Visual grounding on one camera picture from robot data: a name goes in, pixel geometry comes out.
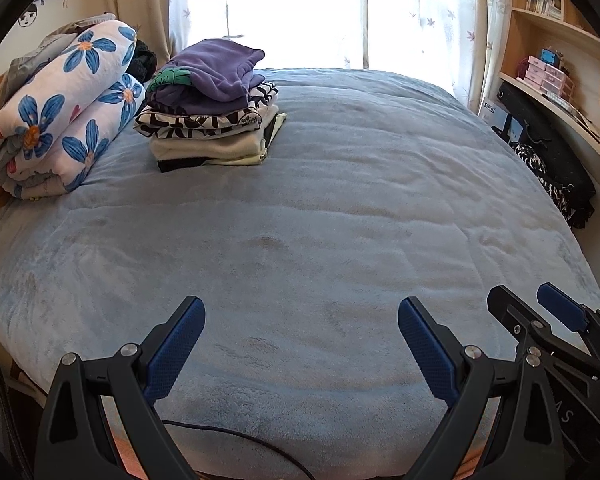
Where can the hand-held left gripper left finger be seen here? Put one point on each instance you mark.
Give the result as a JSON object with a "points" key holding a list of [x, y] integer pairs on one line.
{"points": [[175, 345]]}

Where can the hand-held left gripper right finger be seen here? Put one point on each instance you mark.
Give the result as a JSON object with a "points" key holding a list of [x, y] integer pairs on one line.
{"points": [[425, 350]]}

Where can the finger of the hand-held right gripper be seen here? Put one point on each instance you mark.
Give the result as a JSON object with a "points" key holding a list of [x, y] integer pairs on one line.
{"points": [[520, 320], [560, 305]]}

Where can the purple hoodie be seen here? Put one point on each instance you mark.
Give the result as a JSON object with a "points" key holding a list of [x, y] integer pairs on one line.
{"points": [[215, 67]]}

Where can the black white speckled cloth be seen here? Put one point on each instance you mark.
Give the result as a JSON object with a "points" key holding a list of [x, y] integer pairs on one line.
{"points": [[540, 170]]}

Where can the black bag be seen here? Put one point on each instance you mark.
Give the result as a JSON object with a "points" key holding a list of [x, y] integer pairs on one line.
{"points": [[555, 160]]}

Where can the grey-blue fleece blanket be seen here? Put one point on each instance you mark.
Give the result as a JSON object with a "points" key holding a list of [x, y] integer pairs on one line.
{"points": [[305, 200]]}

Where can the white printed box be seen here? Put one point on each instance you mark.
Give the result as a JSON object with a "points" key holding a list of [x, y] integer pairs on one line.
{"points": [[497, 115]]}

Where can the pink drawer organizer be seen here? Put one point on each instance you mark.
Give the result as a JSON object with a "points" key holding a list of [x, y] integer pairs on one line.
{"points": [[542, 75]]}

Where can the pale yellow garment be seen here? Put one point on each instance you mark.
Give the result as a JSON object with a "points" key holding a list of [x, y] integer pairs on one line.
{"points": [[276, 127]]}

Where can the blue floral quilt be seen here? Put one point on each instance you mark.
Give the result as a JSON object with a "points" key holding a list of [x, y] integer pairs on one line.
{"points": [[55, 125]]}

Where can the wooden desk shelf unit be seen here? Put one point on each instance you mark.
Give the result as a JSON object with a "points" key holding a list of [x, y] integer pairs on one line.
{"points": [[535, 30]]}

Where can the row of books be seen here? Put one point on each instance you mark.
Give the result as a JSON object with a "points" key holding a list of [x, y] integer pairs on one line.
{"points": [[542, 2]]}

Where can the leaf print curtain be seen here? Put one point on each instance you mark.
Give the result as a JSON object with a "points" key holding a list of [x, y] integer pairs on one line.
{"points": [[140, 5], [440, 25]]}

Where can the grey cloth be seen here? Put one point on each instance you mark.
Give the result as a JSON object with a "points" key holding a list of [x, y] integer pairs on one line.
{"points": [[22, 67]]}

